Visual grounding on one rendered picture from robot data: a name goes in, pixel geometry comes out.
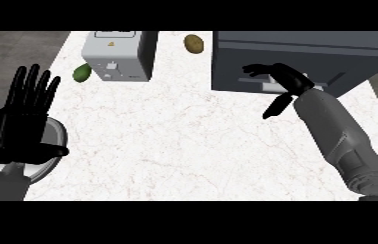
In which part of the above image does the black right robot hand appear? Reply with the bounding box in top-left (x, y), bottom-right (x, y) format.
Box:
top-left (240, 62), bottom-right (315, 120)

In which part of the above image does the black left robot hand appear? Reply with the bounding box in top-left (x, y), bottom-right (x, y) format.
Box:
top-left (0, 63), bottom-right (70, 166)

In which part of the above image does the dark grey drawer cabinet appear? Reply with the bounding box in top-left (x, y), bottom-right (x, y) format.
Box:
top-left (210, 31), bottom-right (378, 99)

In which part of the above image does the grey metal cup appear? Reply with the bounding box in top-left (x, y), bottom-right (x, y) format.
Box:
top-left (20, 117), bottom-right (69, 184)

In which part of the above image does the green avocado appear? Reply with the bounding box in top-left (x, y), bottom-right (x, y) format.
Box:
top-left (70, 63), bottom-right (92, 83)

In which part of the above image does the brown potato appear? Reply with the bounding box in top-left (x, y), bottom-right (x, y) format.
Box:
top-left (182, 34), bottom-right (205, 55)

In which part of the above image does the pale grey box appliance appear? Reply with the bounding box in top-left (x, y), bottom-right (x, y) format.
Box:
top-left (81, 31), bottom-right (159, 83)

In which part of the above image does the pale grey drawer handle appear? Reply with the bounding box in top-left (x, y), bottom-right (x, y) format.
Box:
top-left (237, 73), bottom-right (326, 93)

